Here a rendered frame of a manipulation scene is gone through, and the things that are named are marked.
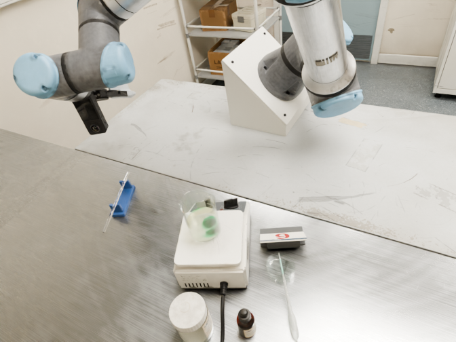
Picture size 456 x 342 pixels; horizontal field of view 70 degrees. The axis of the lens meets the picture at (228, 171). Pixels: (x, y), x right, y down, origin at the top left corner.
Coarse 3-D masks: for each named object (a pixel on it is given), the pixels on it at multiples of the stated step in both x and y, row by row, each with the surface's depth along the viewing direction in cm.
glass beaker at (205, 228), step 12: (192, 192) 57; (204, 192) 57; (180, 204) 56; (192, 204) 59; (204, 204) 60; (192, 216) 53; (204, 216) 53; (216, 216) 56; (192, 228) 56; (204, 228) 55; (216, 228) 57; (204, 240) 57
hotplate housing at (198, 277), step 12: (240, 264) 56; (180, 276) 58; (192, 276) 57; (204, 276) 57; (216, 276) 57; (228, 276) 57; (240, 276) 56; (192, 288) 61; (204, 288) 61; (216, 288) 60; (228, 288) 60
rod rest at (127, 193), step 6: (120, 180) 82; (126, 180) 82; (126, 186) 83; (132, 186) 84; (126, 192) 83; (132, 192) 83; (120, 198) 81; (126, 198) 81; (120, 204) 77; (126, 204) 79; (114, 210) 78; (120, 210) 77; (126, 210) 79; (114, 216) 78; (120, 216) 78
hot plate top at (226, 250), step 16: (224, 224) 61; (240, 224) 60; (192, 240) 59; (224, 240) 58; (240, 240) 58; (176, 256) 57; (192, 256) 56; (208, 256) 56; (224, 256) 56; (240, 256) 55
